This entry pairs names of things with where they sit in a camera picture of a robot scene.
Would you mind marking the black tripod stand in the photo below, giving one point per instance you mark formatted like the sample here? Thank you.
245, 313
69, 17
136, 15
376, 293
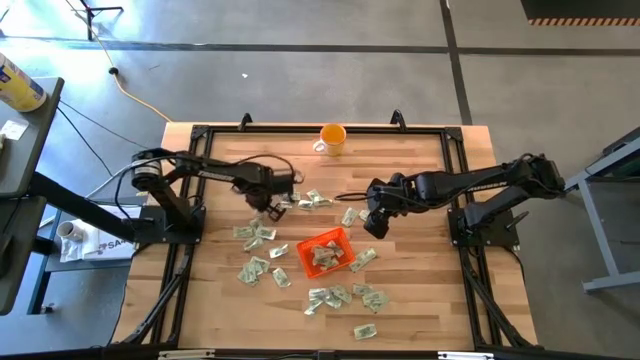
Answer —
90, 15

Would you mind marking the yellow blue wipes canister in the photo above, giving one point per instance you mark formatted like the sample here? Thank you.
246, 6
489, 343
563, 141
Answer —
17, 85

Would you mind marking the black desk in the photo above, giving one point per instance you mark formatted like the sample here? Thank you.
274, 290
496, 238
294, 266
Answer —
15, 250

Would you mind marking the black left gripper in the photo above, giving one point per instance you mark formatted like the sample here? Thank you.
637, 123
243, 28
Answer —
257, 196

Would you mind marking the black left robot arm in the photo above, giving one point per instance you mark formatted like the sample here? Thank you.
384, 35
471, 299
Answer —
220, 172

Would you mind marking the blue shelf frame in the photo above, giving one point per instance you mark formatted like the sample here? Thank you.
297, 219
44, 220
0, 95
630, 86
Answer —
37, 280

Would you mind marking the black slanted beam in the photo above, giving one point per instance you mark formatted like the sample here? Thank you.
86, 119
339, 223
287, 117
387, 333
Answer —
75, 205

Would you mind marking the black hazard striped mat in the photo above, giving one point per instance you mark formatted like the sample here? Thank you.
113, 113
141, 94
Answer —
580, 10

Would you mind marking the white printed bag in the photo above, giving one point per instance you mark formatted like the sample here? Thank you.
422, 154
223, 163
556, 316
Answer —
107, 247

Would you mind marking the orange plastic slotted basket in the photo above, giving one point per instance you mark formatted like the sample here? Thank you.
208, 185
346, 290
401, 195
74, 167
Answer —
305, 252

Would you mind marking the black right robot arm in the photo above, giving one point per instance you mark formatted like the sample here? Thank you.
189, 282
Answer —
475, 185

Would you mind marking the white metal bracket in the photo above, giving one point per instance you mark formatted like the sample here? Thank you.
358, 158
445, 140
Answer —
465, 355
185, 354

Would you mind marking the white paper note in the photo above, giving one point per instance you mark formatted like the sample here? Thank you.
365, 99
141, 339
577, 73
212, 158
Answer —
12, 129

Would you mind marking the grey metal table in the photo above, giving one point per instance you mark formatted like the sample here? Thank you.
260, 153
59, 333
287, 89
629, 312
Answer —
598, 230

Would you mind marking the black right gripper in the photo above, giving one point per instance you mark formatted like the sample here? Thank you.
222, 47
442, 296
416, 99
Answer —
384, 200

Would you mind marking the grey desk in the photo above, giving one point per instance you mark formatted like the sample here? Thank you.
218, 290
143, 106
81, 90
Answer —
30, 140

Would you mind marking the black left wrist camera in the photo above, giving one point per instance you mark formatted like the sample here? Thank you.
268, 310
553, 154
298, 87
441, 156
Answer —
284, 180

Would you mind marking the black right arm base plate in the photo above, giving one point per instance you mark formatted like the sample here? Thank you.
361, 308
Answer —
500, 235

